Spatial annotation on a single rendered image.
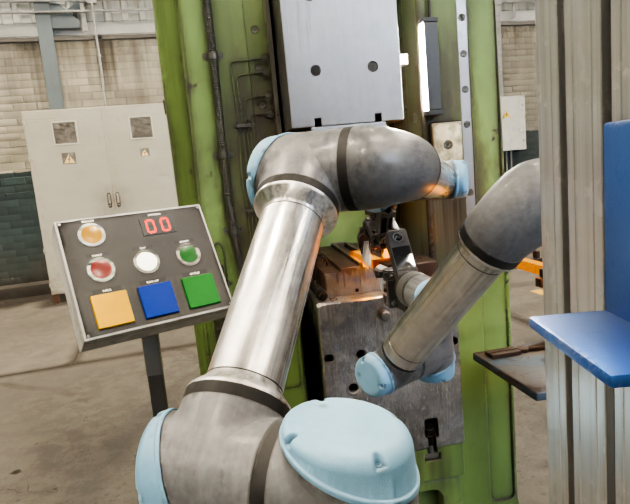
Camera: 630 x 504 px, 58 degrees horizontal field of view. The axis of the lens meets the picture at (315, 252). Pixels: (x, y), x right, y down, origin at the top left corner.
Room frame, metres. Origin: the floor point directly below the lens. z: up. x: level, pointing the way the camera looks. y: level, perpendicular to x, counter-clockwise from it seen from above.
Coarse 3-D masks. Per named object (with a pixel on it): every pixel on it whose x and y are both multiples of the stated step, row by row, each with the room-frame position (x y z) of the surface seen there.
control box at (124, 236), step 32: (64, 224) 1.23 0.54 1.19; (96, 224) 1.26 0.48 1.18; (128, 224) 1.30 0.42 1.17; (160, 224) 1.33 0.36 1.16; (192, 224) 1.37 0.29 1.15; (64, 256) 1.19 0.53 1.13; (96, 256) 1.22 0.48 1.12; (128, 256) 1.25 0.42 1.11; (160, 256) 1.29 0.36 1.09; (64, 288) 1.22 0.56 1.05; (96, 288) 1.18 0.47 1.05; (128, 288) 1.21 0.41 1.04; (224, 288) 1.31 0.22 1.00; (160, 320) 1.20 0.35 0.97; (192, 320) 1.27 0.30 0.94
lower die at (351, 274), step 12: (324, 252) 1.78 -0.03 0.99; (336, 252) 1.76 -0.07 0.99; (372, 252) 1.68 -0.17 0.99; (324, 264) 1.62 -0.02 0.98; (336, 264) 1.55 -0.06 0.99; (348, 264) 1.53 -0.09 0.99; (360, 264) 1.49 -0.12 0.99; (324, 276) 1.48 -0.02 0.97; (336, 276) 1.48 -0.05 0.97; (348, 276) 1.49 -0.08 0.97; (360, 276) 1.49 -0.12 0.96; (372, 276) 1.50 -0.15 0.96; (324, 288) 1.50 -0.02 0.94; (336, 288) 1.48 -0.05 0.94; (348, 288) 1.49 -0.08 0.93; (360, 288) 1.49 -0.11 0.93; (372, 288) 1.50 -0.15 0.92
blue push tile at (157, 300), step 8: (144, 288) 1.22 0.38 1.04; (152, 288) 1.23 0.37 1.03; (160, 288) 1.23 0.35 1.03; (168, 288) 1.24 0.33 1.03; (144, 296) 1.21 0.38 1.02; (152, 296) 1.22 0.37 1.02; (160, 296) 1.22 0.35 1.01; (168, 296) 1.23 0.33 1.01; (144, 304) 1.20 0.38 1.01; (152, 304) 1.21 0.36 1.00; (160, 304) 1.21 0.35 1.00; (168, 304) 1.22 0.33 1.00; (176, 304) 1.23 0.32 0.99; (144, 312) 1.19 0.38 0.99; (152, 312) 1.20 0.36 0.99; (160, 312) 1.20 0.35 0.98; (168, 312) 1.21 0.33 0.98; (176, 312) 1.23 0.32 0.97
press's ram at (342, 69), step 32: (288, 0) 1.48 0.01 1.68; (320, 0) 1.49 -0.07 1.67; (352, 0) 1.50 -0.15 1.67; (384, 0) 1.51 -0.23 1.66; (288, 32) 1.47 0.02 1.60; (320, 32) 1.49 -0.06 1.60; (352, 32) 1.50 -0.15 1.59; (384, 32) 1.51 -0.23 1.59; (288, 64) 1.47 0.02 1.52; (320, 64) 1.49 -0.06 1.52; (352, 64) 1.50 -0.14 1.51; (384, 64) 1.51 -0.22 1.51; (288, 96) 1.48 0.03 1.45; (320, 96) 1.48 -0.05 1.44; (352, 96) 1.50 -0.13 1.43; (384, 96) 1.51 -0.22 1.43; (288, 128) 1.54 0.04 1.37
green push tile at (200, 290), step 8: (184, 280) 1.27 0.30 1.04; (192, 280) 1.28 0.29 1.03; (200, 280) 1.29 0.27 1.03; (208, 280) 1.30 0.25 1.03; (184, 288) 1.26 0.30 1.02; (192, 288) 1.27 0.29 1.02; (200, 288) 1.28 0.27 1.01; (208, 288) 1.28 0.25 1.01; (216, 288) 1.29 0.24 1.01; (192, 296) 1.26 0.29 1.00; (200, 296) 1.26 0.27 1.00; (208, 296) 1.27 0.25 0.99; (216, 296) 1.28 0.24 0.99; (192, 304) 1.25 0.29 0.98; (200, 304) 1.25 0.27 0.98; (208, 304) 1.26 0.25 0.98
